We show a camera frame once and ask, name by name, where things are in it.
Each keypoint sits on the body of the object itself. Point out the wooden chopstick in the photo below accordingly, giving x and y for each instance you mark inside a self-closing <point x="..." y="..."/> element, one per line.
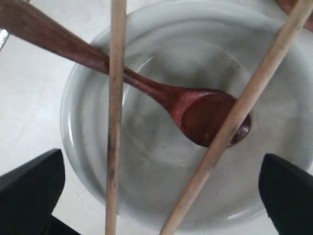
<point x="117" y="44"/>
<point x="254" y="88"/>

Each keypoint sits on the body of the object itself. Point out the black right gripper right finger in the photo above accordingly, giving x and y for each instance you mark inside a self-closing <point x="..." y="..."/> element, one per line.
<point x="287" y="194"/>

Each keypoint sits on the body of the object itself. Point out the white floral ceramic bowl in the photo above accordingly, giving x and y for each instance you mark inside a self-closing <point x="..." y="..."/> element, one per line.
<point x="193" y="44"/>

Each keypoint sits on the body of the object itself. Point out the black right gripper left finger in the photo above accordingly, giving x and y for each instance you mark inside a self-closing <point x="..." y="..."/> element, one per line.
<point x="29" y="195"/>

